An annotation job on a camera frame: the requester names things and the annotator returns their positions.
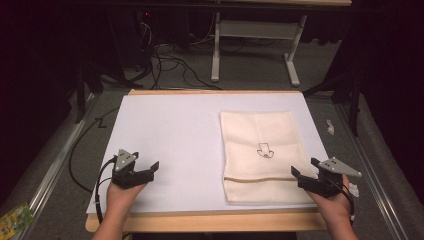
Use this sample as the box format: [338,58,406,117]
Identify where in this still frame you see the person's right hand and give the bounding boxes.
[305,174,354,224]

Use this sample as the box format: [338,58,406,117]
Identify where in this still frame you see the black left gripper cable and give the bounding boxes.
[68,105,118,225]

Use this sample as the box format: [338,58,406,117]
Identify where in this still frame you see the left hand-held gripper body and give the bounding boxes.
[111,148,156,190]

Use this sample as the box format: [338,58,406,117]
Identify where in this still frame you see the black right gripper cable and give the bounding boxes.
[328,178,356,223]

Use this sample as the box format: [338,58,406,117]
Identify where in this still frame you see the black floor cables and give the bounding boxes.
[133,19,223,91]

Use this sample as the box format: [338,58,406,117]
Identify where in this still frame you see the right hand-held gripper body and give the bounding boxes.
[297,156,363,198]

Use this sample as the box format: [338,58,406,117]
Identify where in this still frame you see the metal floor rail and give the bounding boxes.
[14,92,98,240]
[334,102,410,240]

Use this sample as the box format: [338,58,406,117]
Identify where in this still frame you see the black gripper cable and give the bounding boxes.
[68,105,118,225]
[328,178,356,223]

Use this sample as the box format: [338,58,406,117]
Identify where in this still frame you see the black stand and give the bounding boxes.
[73,61,105,125]
[302,64,364,138]

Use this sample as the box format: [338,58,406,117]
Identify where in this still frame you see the person's left hand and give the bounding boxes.
[105,181,148,219]

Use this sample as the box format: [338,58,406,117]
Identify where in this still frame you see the green printed packet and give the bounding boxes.
[0,202,36,240]

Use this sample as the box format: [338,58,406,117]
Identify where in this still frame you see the cream towel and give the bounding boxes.
[219,110,317,204]

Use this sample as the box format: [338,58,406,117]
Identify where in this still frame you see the white table mat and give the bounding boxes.
[85,92,330,215]

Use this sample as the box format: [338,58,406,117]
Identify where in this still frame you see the white desk frame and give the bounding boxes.
[210,11,308,88]

